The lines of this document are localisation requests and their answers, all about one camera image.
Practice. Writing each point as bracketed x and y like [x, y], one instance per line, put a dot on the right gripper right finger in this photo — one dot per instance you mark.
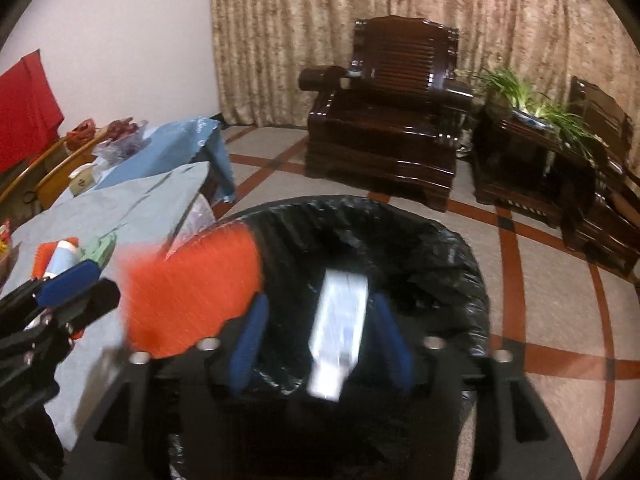
[515, 435]

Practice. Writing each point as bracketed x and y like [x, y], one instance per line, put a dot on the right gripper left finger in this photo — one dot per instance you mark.
[221, 429]

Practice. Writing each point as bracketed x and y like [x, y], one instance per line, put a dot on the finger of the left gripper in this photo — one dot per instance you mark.
[69, 284]

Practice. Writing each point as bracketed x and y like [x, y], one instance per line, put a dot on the white medicine box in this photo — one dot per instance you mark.
[335, 337]

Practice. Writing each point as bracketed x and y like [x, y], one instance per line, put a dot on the green rubber glove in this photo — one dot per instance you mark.
[100, 250]

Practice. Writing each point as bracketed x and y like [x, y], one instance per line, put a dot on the black lined trash bin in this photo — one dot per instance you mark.
[433, 284]

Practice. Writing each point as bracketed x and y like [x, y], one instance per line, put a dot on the snack tray with red packets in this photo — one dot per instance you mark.
[6, 248]

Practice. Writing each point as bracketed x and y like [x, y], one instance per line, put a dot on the wooden cabinet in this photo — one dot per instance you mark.
[41, 183]

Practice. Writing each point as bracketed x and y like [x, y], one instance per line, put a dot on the tissue box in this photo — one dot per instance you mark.
[82, 178]

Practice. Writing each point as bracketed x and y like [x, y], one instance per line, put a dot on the light grey-blue tablecloth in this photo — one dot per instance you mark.
[142, 213]

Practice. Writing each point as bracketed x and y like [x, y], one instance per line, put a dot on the glass fruit bowl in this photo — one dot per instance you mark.
[124, 138]

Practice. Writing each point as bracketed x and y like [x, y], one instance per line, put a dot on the red cloth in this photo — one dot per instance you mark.
[29, 113]

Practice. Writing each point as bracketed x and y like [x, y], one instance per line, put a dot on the blue tablecloth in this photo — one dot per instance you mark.
[179, 143]

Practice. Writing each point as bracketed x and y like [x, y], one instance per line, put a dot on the dark wooden armchair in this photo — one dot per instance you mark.
[602, 217]
[391, 120]

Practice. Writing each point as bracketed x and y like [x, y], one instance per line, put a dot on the dark wooden side table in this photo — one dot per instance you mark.
[518, 166]

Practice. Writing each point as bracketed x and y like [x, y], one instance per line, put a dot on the potted green plant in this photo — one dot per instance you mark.
[508, 97]

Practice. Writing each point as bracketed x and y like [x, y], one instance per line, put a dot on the beige patterned curtain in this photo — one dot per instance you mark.
[282, 62]

